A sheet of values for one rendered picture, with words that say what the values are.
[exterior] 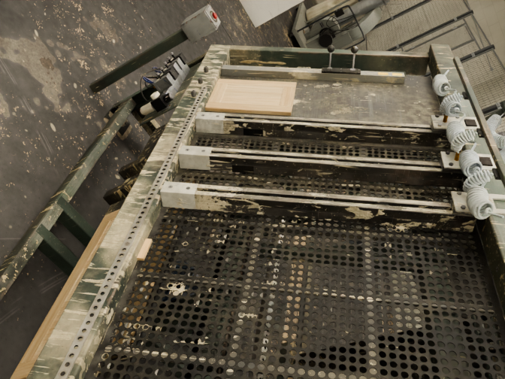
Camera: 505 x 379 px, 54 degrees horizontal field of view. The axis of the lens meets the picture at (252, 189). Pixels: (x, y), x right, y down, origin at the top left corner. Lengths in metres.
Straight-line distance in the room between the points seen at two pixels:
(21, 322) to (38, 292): 0.16
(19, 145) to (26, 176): 0.16
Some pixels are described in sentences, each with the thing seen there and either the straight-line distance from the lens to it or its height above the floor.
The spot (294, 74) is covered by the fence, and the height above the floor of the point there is 1.23.
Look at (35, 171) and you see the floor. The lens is 2.72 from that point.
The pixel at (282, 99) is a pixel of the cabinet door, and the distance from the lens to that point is 2.43.
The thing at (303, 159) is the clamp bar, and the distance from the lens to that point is 1.93.
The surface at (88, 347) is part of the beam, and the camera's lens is 1.41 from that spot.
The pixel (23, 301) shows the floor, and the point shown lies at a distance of 2.46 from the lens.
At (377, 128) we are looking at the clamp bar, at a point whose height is 1.59.
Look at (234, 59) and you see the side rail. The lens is 2.94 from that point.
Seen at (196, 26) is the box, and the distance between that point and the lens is 2.85.
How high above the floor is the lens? 1.94
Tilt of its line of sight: 25 degrees down
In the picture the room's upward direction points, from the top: 68 degrees clockwise
